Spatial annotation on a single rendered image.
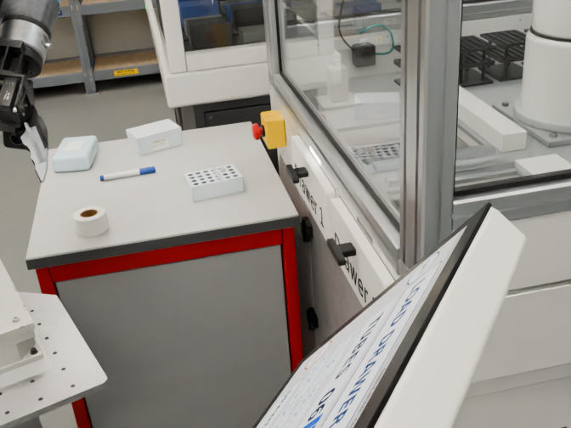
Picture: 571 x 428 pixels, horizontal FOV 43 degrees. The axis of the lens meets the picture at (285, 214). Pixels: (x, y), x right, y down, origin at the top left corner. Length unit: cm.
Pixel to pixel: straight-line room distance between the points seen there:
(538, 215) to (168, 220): 90
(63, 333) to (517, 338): 75
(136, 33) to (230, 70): 351
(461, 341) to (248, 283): 118
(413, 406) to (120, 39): 530
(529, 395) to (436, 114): 49
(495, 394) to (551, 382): 9
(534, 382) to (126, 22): 484
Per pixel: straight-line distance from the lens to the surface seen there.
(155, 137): 198
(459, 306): 54
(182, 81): 217
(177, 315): 168
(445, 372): 49
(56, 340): 131
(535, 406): 118
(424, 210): 88
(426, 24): 81
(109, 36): 566
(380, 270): 106
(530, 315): 104
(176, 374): 178
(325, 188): 131
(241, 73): 218
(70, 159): 194
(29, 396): 121
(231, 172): 172
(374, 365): 52
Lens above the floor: 150
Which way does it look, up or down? 28 degrees down
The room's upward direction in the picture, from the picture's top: 4 degrees counter-clockwise
